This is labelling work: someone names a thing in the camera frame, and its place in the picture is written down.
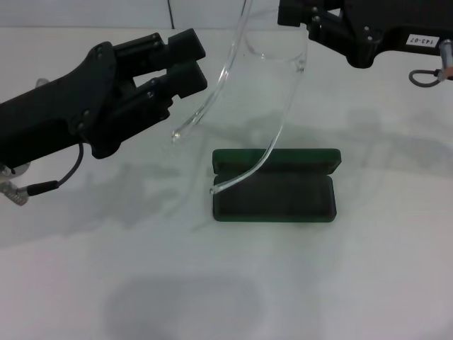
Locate right gripper cable with plugs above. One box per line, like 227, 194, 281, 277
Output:
408, 38, 453, 88

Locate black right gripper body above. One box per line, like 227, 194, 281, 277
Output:
339, 0, 453, 68

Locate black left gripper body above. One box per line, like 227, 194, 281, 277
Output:
0, 41, 139, 159

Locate clear plastic glasses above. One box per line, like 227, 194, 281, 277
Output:
169, 0, 311, 196

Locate green glasses case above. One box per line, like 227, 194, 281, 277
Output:
211, 147, 343, 223

